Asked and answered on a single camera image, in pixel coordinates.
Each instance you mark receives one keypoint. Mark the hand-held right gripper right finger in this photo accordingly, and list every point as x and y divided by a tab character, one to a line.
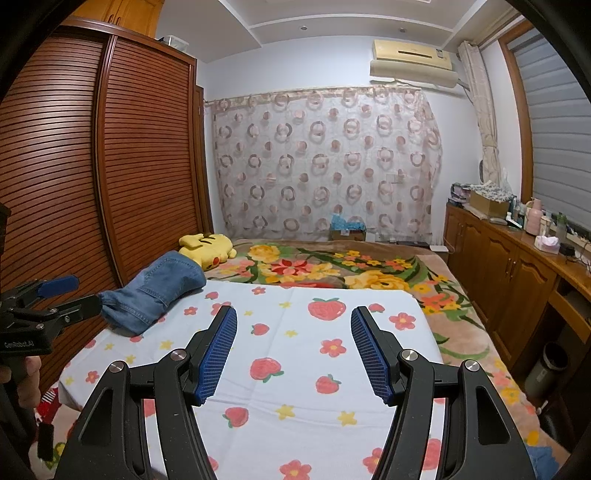
374	355

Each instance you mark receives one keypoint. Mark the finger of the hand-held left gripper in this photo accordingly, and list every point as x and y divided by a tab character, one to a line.
57	285
74	310

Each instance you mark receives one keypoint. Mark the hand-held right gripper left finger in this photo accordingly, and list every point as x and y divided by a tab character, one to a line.
214	355

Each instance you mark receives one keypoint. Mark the blue denim pants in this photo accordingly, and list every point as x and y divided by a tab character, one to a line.
157	286

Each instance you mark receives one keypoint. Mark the person's left hand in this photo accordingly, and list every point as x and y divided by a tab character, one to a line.
30	383

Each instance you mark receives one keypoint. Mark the red patterned bedsheet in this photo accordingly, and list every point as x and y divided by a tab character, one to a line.
48	404

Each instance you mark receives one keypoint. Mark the floral blanket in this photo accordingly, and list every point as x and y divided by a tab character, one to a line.
323	267

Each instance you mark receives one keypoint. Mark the yellow plush toy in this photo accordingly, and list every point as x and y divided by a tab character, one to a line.
207	247

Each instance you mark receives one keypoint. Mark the wooden sideboard cabinet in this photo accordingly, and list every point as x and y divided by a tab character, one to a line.
485	258

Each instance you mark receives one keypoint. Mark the wooden louvred wardrobe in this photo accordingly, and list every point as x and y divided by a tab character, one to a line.
138	161

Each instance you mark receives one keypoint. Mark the grey trash bin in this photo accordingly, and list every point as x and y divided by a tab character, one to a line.
547	369

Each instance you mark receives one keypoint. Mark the dark patterned box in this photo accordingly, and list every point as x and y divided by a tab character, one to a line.
459	194

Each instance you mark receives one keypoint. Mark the open cardboard box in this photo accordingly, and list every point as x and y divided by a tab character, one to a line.
485	203

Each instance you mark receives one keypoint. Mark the blue cloth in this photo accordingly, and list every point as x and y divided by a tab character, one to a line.
542	464

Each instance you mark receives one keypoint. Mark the circle pattern sheer curtain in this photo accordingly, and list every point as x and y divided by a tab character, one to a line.
323	161

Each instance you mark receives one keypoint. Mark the pink tissue box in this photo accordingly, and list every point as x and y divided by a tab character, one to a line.
547	244

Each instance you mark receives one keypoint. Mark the pink thermos jug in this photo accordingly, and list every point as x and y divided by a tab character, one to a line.
533	217

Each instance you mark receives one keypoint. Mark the beige tied curtain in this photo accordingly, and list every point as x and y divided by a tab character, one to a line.
482	115

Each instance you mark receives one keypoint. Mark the clear storage box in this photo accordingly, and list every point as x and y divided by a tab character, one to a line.
178	41

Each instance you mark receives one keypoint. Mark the grey window blind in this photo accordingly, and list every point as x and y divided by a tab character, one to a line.
554	138

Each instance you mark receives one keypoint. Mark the wall air conditioner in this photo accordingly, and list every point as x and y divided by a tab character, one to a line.
411	57

